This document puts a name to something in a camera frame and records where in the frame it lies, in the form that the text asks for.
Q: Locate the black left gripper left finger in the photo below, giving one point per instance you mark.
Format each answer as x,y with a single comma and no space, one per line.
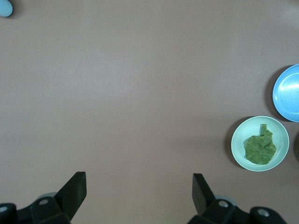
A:
67,200

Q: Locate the light green round plate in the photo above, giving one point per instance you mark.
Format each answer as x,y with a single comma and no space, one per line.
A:
243,130

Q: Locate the green lettuce leaf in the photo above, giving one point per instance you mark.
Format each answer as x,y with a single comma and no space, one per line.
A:
259,149

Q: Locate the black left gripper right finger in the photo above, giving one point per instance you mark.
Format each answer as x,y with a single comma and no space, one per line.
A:
204,200

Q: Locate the blue round plate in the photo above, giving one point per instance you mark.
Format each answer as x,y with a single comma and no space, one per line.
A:
289,93

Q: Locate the light blue rounded object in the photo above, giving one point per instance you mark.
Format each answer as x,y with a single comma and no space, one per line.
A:
4,9

